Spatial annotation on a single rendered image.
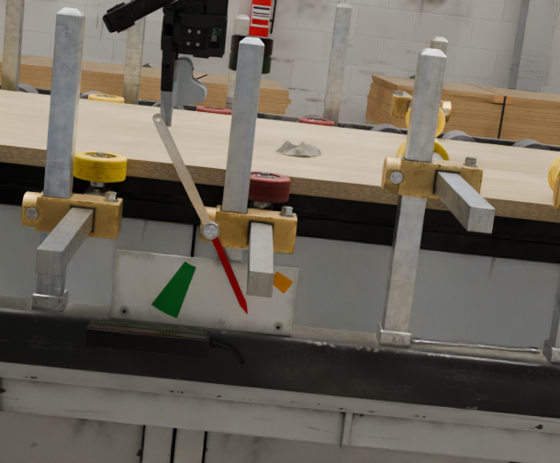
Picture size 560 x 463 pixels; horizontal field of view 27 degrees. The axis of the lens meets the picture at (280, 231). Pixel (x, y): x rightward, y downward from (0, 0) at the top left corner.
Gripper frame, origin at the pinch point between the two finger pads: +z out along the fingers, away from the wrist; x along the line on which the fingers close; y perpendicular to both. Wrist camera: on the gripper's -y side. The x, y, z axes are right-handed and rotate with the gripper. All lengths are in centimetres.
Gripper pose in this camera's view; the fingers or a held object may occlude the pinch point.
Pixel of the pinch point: (163, 116)
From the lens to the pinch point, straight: 154.3
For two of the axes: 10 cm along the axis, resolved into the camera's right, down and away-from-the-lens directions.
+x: -0.1, -2.1, 9.8
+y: 9.9, 1.0, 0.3
